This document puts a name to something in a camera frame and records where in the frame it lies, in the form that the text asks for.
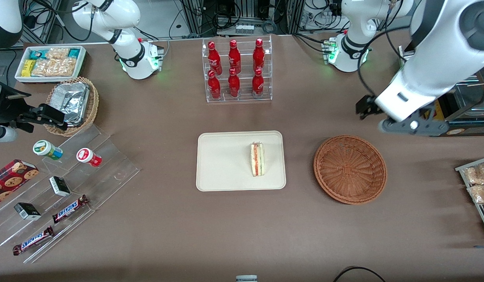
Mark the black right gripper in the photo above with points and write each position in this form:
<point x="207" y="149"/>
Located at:
<point x="7" y="110"/>

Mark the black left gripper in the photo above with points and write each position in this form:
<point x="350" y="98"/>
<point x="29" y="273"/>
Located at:
<point x="366" y="105"/>

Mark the triangular sandwich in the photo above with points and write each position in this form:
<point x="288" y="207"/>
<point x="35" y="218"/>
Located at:
<point x="256" y="160"/>

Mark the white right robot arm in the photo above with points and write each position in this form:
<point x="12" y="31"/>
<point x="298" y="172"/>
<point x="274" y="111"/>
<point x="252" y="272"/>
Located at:
<point x="128" y="58"/>

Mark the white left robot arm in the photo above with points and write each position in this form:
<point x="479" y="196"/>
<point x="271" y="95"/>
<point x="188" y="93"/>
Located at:
<point x="434" y="58"/>

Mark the white snack tray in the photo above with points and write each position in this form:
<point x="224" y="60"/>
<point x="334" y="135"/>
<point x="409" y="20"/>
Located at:
<point x="46" y="80"/>

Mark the light tan wicker basket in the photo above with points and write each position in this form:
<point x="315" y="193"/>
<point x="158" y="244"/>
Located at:
<point x="93" y="105"/>

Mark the brown round wicker basket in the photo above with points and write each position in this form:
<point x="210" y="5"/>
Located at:
<point x="336" y="184"/>

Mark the cream rectangular tray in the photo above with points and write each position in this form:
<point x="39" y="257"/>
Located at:
<point x="222" y="160"/>

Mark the green lid yogurt cup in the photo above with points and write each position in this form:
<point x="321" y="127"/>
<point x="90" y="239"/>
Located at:
<point x="44" y="148"/>

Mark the silver foil container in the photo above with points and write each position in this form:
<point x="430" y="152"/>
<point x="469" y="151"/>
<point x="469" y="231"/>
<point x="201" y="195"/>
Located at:
<point x="69" y="100"/>

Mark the yellow snack packet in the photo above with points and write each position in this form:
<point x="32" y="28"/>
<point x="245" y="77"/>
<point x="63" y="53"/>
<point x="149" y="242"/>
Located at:
<point x="28" y="67"/>

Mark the clear cracker bag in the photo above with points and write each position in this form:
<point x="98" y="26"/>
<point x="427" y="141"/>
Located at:
<point x="53" y="67"/>
<point x="57" y="53"/>

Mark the red lid yogurt cup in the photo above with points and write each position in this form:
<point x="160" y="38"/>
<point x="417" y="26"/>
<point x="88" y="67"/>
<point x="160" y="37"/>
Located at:
<point x="85" y="155"/>

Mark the red chocolate cookie box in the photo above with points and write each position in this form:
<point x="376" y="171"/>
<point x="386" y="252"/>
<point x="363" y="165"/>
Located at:
<point x="10" y="180"/>

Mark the teal snack packet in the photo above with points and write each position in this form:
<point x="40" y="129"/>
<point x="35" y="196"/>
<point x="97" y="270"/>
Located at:
<point x="74" y="53"/>
<point x="38" y="54"/>

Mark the silver black control box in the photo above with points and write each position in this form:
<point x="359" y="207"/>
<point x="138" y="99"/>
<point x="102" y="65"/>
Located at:
<point x="402" y="53"/>

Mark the small black box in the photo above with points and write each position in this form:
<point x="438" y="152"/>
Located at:
<point x="27" y="211"/>
<point x="59" y="186"/>

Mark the Snickers chocolate bar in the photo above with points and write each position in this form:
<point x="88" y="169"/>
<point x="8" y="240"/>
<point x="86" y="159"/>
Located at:
<point x="69" y="209"/>
<point x="32" y="241"/>

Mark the clear acrylic stepped display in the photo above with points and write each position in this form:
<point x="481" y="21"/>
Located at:
<point x="116" y="172"/>

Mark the red cola bottle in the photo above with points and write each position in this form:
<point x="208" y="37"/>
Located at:
<point x="213" y="56"/>
<point x="234" y="55"/>
<point x="258" y="54"/>
<point x="214" y="85"/>
<point x="234" y="83"/>
<point x="258" y="82"/>

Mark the black food display appliance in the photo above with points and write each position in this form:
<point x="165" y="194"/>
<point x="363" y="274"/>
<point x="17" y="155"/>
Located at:
<point x="481" y="117"/>

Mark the clear acrylic bottle rack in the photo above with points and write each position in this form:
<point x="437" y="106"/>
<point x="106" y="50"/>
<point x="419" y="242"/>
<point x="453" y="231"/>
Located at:
<point x="246" y="98"/>

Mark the clear bagged pastry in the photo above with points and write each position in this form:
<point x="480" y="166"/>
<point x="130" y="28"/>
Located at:
<point x="481" y="194"/>
<point x="477" y="174"/>

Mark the white power strip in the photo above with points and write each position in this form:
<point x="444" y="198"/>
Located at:
<point x="244" y="28"/>

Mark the aluminium equipment rack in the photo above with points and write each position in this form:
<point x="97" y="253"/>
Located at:
<point x="245" y="8"/>

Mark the small white grey object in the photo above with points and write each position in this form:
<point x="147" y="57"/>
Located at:
<point x="246" y="279"/>

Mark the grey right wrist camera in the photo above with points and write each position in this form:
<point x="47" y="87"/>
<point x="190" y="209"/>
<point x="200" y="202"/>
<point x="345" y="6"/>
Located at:
<point x="2" y="135"/>

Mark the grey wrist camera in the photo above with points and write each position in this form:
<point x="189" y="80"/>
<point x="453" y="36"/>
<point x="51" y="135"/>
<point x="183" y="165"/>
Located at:
<point x="2" y="135"/>
<point x="430" y="127"/>

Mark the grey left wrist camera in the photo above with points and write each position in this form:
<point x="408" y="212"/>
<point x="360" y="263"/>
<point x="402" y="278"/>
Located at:
<point x="430" y="127"/>

